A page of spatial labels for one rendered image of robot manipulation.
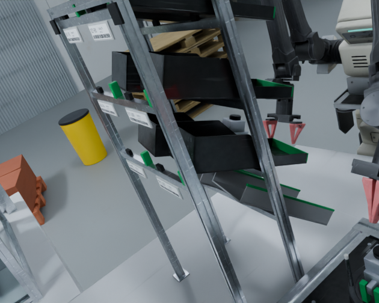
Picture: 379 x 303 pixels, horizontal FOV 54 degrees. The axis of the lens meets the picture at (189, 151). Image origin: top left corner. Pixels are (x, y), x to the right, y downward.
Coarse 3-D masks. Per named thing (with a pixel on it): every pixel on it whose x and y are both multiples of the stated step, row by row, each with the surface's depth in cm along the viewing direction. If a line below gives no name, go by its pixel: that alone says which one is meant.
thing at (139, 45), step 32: (96, 0) 56; (128, 0) 52; (224, 0) 61; (128, 32) 53; (224, 32) 64; (160, 96) 59; (256, 128) 71; (192, 192) 66; (160, 224) 103; (288, 224) 82; (224, 256) 74; (288, 256) 87
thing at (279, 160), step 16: (192, 128) 83; (208, 128) 85; (224, 128) 87; (192, 144) 71; (208, 144) 71; (224, 144) 73; (240, 144) 74; (272, 144) 94; (288, 144) 88; (192, 160) 71; (208, 160) 72; (224, 160) 74; (240, 160) 76; (256, 160) 77; (288, 160) 81; (304, 160) 83
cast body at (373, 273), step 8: (376, 248) 69; (368, 256) 69; (376, 256) 68; (368, 264) 69; (376, 264) 67; (368, 272) 70; (376, 272) 69; (368, 280) 71; (376, 280) 69; (368, 288) 68
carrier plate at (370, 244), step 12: (372, 240) 86; (360, 252) 85; (360, 264) 82; (336, 276) 82; (324, 288) 80; (336, 288) 79; (312, 300) 78; (324, 300) 78; (336, 300) 77; (348, 300) 76
